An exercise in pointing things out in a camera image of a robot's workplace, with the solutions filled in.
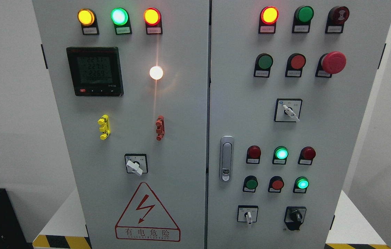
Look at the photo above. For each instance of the red electrical hazard sticker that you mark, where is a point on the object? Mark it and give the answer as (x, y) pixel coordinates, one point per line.
(146, 218)

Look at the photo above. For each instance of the green push button upper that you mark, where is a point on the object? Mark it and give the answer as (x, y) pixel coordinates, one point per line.
(263, 65)

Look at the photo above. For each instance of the dark red indicator left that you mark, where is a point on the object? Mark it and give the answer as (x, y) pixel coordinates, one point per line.
(253, 155)

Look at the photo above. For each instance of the white-handled selector switch left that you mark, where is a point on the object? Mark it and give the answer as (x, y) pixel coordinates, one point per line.
(136, 164)

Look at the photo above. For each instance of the silver cabinet door handle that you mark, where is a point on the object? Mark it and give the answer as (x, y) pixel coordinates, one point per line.
(226, 157)

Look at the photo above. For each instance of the red terminal connector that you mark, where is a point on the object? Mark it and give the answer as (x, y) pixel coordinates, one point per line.
(160, 131)

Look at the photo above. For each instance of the dark green indicator light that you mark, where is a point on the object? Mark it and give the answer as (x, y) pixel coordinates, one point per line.
(302, 19)

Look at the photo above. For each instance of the red lit indicator right door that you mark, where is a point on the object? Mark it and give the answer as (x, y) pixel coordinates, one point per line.
(268, 18)

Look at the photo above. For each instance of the red emergency stop button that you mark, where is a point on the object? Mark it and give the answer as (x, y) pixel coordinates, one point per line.
(330, 63)

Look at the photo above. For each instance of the white-handled selector switch upper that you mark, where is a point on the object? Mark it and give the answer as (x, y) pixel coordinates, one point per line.
(288, 110)

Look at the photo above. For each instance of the green lit push button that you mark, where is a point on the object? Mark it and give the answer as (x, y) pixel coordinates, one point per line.
(301, 185)

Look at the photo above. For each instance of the small white selector switch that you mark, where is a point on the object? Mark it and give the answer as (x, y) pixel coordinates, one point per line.
(247, 214)

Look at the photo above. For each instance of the black knob selector switch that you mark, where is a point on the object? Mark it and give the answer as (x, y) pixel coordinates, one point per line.
(294, 217)

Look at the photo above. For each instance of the orange-red indicator light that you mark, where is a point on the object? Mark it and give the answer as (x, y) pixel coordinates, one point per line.
(153, 21)

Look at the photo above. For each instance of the green lit indicator middle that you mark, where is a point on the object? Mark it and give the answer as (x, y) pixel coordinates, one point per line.
(280, 155)

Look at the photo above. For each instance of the red push button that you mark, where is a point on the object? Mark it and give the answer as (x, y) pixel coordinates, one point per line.
(295, 64)
(276, 184)

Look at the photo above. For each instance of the dark red buzzer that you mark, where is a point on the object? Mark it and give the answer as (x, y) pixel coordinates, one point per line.
(336, 18)

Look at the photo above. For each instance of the dark red indicator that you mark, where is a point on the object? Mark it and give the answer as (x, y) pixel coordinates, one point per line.
(306, 156)
(253, 155)

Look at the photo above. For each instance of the white-handled selector switch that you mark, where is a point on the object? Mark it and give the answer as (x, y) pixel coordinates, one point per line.
(288, 110)
(136, 164)

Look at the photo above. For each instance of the grey electrical cabinet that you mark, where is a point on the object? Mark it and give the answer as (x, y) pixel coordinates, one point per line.
(207, 51)

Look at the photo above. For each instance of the black digital power meter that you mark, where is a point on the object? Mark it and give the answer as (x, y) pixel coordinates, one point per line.
(95, 71)

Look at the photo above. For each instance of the red push button lower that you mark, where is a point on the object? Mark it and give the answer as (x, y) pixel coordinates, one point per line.
(276, 184)

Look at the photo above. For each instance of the green lit indicator light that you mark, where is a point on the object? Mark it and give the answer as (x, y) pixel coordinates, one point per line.
(121, 21)

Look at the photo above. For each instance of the yellow terminal connector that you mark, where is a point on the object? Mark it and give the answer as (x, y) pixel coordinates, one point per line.
(104, 126)

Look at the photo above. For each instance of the red push button upper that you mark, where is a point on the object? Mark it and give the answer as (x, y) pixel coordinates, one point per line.
(295, 64)

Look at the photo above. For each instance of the dark red indicator right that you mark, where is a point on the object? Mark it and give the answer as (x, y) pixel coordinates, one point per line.
(306, 156)

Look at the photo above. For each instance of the yellow indicator light left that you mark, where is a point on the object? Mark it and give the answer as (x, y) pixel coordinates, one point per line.
(88, 22)

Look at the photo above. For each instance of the white lit indicator lamp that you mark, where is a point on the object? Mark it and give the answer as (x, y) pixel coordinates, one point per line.
(156, 72)

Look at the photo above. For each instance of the green push button lower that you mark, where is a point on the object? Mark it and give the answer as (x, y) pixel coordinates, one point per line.
(250, 184)

